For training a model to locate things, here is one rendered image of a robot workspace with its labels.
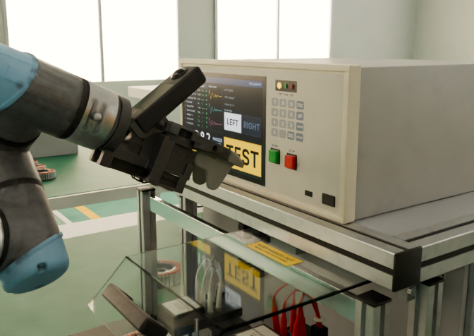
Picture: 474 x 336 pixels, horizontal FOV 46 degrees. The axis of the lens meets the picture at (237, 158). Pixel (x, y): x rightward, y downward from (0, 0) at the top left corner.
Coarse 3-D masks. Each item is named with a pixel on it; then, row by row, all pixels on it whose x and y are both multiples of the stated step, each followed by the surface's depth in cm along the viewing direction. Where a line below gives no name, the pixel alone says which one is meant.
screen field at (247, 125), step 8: (224, 112) 93; (224, 120) 93; (232, 120) 91; (240, 120) 89; (248, 120) 87; (256, 120) 85; (224, 128) 93; (232, 128) 91; (240, 128) 89; (248, 128) 87; (256, 128) 86; (256, 136) 86
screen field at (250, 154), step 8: (224, 144) 94; (232, 144) 92; (240, 144) 90; (248, 144) 88; (240, 152) 90; (248, 152) 88; (256, 152) 86; (248, 160) 88; (256, 160) 87; (240, 168) 91; (248, 168) 89; (256, 168) 87
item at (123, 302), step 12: (108, 288) 66; (108, 300) 65; (120, 300) 63; (132, 300) 67; (120, 312) 62; (132, 312) 60; (144, 312) 59; (132, 324) 59; (144, 324) 58; (156, 324) 59
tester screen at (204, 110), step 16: (208, 80) 96; (224, 80) 91; (240, 80) 88; (192, 96) 101; (208, 96) 96; (224, 96) 92; (240, 96) 88; (256, 96) 85; (192, 112) 102; (208, 112) 97; (240, 112) 89; (256, 112) 85; (192, 128) 102; (208, 128) 97; (256, 144) 86; (256, 176) 87
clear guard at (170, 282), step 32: (128, 256) 75; (160, 256) 75; (192, 256) 75; (224, 256) 75; (256, 256) 75; (128, 288) 70; (160, 288) 66; (192, 288) 65; (224, 288) 65; (256, 288) 65; (288, 288) 65; (320, 288) 65; (352, 288) 66; (160, 320) 62; (192, 320) 59; (224, 320) 57; (256, 320) 58
